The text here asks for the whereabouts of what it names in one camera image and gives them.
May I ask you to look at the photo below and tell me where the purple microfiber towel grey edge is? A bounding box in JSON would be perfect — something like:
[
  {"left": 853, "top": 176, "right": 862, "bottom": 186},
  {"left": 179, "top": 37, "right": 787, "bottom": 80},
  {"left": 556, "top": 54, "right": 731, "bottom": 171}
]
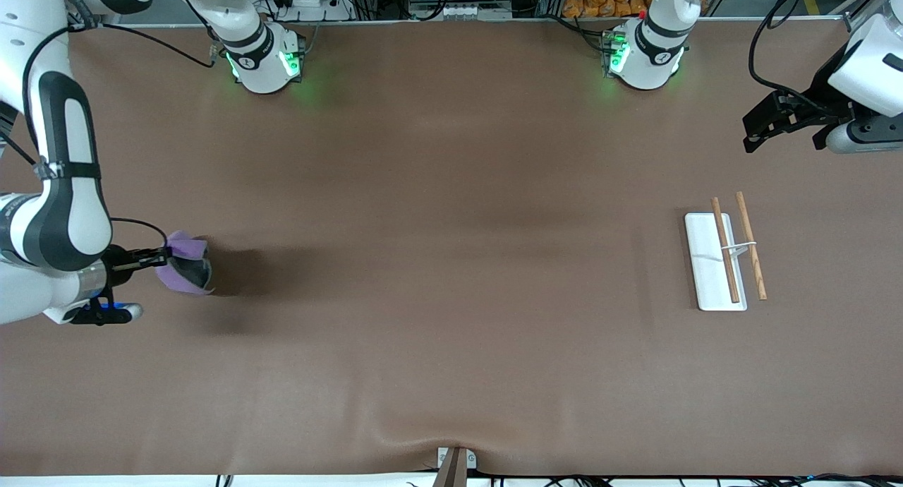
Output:
[{"left": 155, "top": 230, "right": 214, "bottom": 296}]

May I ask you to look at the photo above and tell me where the white power strip with plugs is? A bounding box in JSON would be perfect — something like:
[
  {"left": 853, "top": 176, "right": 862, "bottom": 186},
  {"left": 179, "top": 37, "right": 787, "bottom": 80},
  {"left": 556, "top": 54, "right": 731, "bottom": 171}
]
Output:
[{"left": 275, "top": 0, "right": 348, "bottom": 20}]

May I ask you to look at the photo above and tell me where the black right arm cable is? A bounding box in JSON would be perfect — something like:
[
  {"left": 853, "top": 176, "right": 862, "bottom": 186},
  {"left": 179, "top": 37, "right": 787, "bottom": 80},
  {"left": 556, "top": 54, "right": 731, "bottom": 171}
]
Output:
[{"left": 21, "top": 21, "right": 216, "bottom": 255}]

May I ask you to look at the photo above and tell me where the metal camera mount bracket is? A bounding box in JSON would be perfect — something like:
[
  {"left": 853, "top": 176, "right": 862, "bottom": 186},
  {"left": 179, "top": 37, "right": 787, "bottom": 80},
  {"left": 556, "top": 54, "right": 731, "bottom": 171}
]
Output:
[{"left": 434, "top": 446, "right": 478, "bottom": 487}]

